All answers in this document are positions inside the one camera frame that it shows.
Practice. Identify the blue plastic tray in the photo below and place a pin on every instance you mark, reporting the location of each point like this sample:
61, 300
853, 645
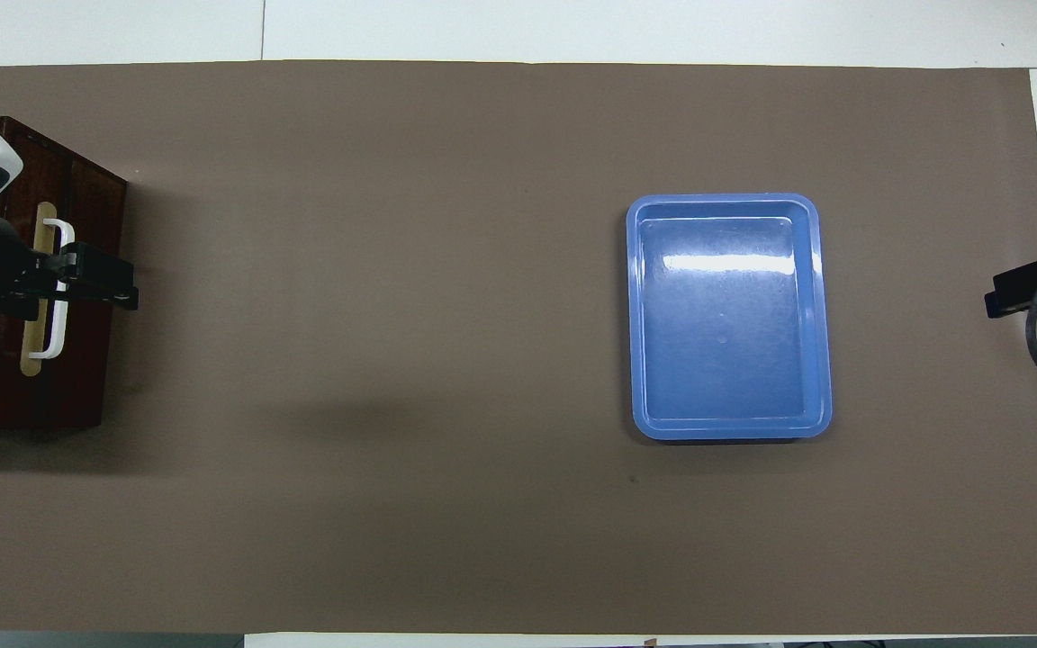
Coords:
725, 333

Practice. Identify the brown paper table mat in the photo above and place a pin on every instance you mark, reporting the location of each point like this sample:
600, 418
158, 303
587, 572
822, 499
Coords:
482, 360

